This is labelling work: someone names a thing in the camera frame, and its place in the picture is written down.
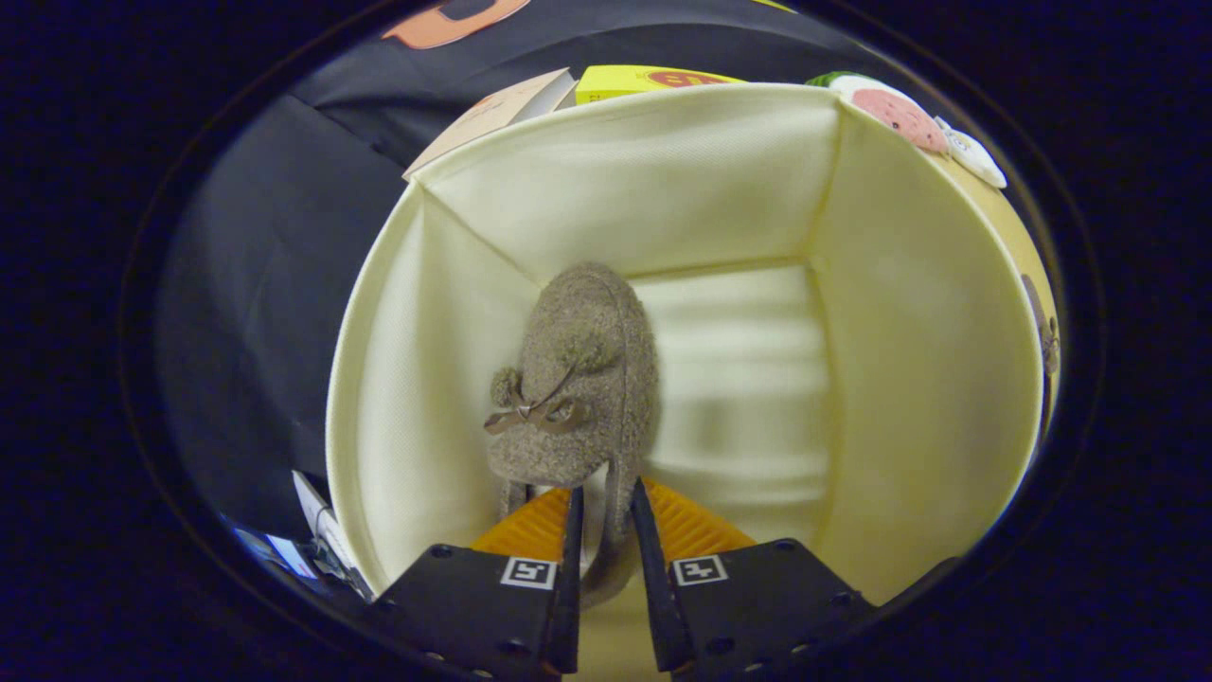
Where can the white paper sheet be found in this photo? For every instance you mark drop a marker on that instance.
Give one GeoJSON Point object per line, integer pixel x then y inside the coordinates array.
{"type": "Point", "coordinates": [317, 521]}

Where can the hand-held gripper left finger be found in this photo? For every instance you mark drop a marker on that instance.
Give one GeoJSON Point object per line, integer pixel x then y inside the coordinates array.
{"type": "Point", "coordinates": [464, 606]}

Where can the watermelon slice plush toy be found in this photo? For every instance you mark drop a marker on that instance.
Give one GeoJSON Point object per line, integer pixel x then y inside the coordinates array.
{"type": "Point", "coordinates": [900, 114]}

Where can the beige book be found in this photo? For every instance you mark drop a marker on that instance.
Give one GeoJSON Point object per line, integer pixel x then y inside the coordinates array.
{"type": "Point", "coordinates": [483, 118]}

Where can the cream fabric storage box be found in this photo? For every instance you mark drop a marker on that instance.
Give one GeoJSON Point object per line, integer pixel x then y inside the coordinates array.
{"type": "Point", "coordinates": [739, 189]}

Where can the brown fuzzy shoe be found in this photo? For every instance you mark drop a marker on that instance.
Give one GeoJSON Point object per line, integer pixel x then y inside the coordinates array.
{"type": "Point", "coordinates": [587, 332]}
{"type": "Point", "coordinates": [1043, 332]}

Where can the white plush toy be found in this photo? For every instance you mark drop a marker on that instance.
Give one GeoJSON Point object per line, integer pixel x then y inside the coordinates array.
{"type": "Point", "coordinates": [975, 152]}

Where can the yellow book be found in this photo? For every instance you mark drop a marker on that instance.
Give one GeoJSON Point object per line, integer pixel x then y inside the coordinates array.
{"type": "Point", "coordinates": [625, 83]}

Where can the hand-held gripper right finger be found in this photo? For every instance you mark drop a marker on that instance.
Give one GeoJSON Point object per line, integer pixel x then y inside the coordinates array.
{"type": "Point", "coordinates": [757, 606]}

